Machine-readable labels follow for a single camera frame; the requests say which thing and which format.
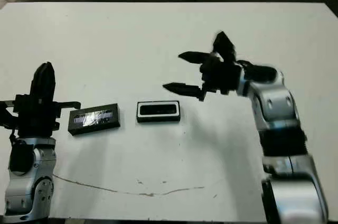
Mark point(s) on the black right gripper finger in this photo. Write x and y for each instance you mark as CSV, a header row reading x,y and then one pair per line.
x,y
185,89
195,57

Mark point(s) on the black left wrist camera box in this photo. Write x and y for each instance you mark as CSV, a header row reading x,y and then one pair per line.
x,y
8,118

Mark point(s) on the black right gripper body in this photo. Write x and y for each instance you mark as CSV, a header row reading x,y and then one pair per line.
x,y
221,76

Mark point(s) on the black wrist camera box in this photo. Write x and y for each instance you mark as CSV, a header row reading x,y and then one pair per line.
x,y
223,47
8,118

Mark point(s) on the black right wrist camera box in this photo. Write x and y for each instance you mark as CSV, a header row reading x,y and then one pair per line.
x,y
223,47

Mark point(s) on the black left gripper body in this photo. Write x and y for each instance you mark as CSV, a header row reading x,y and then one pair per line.
x,y
35,119

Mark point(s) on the black box base white insert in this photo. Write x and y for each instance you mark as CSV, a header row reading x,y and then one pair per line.
x,y
158,119

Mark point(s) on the slim black camera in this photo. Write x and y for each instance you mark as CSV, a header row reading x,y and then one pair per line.
x,y
158,109

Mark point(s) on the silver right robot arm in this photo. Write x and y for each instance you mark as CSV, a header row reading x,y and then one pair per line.
x,y
277,102

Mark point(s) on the black box lid with print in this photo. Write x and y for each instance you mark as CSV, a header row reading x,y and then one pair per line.
x,y
92,119

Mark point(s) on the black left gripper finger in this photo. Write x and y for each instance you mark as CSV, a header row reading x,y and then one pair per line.
x,y
51,86
39,84

